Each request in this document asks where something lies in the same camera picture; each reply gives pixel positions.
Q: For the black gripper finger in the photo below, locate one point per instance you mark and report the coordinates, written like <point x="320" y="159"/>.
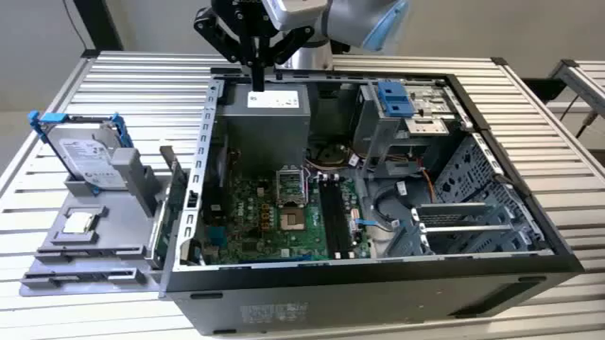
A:
<point x="221" y="46"/>
<point x="288" y="49"/>

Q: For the RAM stick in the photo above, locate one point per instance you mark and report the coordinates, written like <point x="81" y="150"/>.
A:
<point x="86" y="253"/>
<point x="80" y="279"/>

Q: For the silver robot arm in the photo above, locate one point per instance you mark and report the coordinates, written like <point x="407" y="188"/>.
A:
<point x="350" y="21"/>

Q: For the black RAM slot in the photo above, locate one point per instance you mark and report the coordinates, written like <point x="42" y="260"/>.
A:
<point x="336" y="216"/>
<point x="324" y="216"/>
<point x="342" y="216"/>
<point x="329" y="216"/>

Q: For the grey power supply unit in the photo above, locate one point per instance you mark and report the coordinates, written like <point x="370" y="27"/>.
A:
<point x="264" y="138"/>

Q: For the grey metal drive cage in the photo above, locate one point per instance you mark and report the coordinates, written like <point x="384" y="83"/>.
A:
<point x="378" y="134"/>

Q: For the hard disk in blue carrier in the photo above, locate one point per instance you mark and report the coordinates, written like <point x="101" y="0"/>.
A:
<point x="84" y="156"/>

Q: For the CPU socket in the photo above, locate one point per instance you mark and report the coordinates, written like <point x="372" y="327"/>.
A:
<point x="292" y="219"/>

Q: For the green graphics card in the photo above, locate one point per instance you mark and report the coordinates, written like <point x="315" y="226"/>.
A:
<point x="172" y="212"/>

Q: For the grey parts rack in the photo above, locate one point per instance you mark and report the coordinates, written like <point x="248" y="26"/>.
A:
<point x="126" y="219"/>

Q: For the green motherboard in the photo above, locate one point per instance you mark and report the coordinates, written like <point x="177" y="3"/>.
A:
<point x="249" y="244"/>

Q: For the silver CPU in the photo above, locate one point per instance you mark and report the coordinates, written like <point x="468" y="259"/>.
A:
<point x="78" y="224"/>

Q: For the blue expansion slot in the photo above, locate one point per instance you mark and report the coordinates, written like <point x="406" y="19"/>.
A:
<point x="283" y="260"/>

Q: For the grey metal disk bay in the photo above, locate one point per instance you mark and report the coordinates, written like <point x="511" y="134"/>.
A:
<point x="452" y="229"/>

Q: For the metal slat side table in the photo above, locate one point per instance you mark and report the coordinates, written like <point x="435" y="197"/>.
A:
<point x="586" y="78"/>

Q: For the black PC case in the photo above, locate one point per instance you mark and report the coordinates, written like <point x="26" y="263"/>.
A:
<point x="378" y="304"/>

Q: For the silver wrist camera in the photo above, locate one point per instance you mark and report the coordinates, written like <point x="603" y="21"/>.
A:
<point x="292" y="14"/>

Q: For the black post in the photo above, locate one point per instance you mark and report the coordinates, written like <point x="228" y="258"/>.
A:
<point x="105" y="28"/>

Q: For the blue plastic drive bracket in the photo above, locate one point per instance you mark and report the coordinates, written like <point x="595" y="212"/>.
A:
<point x="394" y="106"/>

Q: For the black metal bracket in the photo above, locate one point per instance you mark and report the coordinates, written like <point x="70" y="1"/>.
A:
<point x="543" y="88"/>

